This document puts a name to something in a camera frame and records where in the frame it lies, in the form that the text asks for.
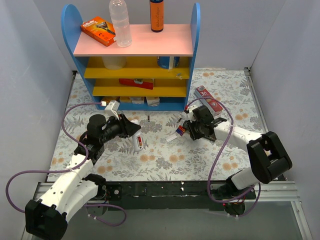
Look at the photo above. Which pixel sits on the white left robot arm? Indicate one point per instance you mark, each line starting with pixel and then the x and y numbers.
pixel 48 216

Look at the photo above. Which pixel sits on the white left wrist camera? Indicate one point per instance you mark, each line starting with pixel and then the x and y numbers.
pixel 111 108

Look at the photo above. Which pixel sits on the clear plastic bottle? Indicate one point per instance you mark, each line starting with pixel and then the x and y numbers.
pixel 121 24

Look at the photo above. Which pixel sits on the red box on shelf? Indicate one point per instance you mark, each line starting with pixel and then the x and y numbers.
pixel 137 82

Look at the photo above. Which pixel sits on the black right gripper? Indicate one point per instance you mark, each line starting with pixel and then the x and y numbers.
pixel 191 130

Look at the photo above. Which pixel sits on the red toothpaste box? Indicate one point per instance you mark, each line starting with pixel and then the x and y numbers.
pixel 214 107

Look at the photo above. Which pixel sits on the white and red remote control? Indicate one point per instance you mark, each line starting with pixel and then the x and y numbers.
pixel 137 139

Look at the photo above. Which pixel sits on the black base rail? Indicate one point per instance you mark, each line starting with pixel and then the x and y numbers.
pixel 160 195

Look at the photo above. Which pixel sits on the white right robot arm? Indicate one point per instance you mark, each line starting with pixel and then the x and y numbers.
pixel 267 155

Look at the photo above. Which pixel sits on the white battery cover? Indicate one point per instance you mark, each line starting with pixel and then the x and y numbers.
pixel 171 138

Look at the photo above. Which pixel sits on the blue white box on shelf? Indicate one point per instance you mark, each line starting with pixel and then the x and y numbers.
pixel 168 62

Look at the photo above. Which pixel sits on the blue and yellow shelf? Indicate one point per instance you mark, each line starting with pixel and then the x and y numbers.
pixel 172 86

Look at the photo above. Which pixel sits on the white cup on shelf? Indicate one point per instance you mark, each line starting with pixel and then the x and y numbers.
pixel 114 62

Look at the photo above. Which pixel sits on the orange razor box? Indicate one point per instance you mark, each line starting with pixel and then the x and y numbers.
pixel 100 30

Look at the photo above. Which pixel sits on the red yellow battery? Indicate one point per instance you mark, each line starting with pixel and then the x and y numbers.
pixel 181 128

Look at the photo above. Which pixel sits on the yellow orange box on shelf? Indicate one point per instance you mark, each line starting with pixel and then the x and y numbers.
pixel 108 99

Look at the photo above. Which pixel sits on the white orange soap box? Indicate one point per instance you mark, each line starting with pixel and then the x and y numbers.
pixel 137 100

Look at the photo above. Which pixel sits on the orange cologne bottle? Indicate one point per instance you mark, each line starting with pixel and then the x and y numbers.
pixel 156 15

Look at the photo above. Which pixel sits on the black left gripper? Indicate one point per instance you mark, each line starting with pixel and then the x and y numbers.
pixel 124 126

